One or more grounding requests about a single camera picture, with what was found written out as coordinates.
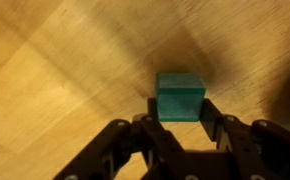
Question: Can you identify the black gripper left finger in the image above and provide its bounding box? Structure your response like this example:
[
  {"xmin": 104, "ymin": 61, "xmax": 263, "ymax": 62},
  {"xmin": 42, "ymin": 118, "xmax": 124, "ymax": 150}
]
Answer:
[{"xmin": 53, "ymin": 97, "xmax": 199, "ymax": 180}]

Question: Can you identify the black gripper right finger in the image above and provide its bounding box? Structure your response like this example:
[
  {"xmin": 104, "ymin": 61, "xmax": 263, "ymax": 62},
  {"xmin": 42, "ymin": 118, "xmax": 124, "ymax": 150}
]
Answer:
[{"xmin": 199, "ymin": 97, "xmax": 290, "ymax": 180}]

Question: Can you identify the green cube block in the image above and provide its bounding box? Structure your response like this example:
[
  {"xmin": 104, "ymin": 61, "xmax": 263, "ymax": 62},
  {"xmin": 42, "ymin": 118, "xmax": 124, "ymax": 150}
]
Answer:
[{"xmin": 154, "ymin": 72, "xmax": 207, "ymax": 123}]

